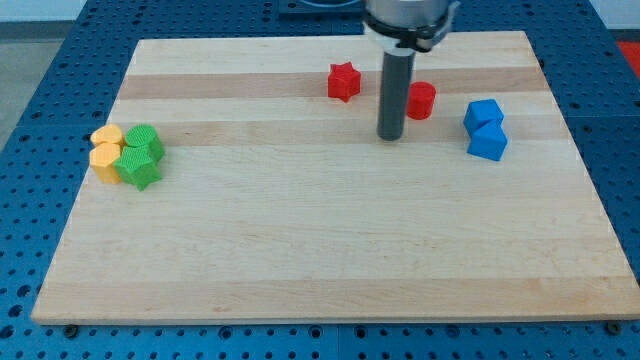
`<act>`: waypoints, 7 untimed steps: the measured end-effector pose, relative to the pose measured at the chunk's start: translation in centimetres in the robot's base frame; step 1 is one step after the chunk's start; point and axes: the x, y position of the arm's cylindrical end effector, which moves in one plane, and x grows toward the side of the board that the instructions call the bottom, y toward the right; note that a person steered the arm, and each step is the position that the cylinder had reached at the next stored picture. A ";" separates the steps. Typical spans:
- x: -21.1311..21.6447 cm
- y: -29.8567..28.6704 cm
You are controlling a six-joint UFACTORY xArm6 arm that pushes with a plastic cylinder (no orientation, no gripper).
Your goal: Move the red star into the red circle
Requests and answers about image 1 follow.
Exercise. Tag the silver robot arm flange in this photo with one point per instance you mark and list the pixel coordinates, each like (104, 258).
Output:
(403, 27)

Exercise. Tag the red star block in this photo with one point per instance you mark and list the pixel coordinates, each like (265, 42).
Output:
(343, 81)

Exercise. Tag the green star block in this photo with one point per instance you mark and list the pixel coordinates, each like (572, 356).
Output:
(138, 167)

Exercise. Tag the wooden board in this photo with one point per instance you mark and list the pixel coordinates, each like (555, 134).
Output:
(278, 204)

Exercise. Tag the red cylinder block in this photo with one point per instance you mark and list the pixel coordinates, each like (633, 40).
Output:
(421, 100)

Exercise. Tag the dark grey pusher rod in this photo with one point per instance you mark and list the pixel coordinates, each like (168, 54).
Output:
(396, 78)

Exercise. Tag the blue cube block upper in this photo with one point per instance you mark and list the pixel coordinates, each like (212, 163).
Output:
(481, 112)

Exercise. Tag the blue cube block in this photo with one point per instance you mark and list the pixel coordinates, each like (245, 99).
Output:
(488, 141)
(481, 112)

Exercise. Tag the blue cube block lower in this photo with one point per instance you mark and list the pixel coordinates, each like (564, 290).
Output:
(488, 141)

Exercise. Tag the green cylinder block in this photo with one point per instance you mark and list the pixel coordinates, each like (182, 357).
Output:
(145, 135)

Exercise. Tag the yellow cylinder block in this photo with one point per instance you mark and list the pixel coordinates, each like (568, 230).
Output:
(109, 133)

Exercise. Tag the yellow hexagon block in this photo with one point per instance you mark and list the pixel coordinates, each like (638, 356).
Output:
(102, 161)

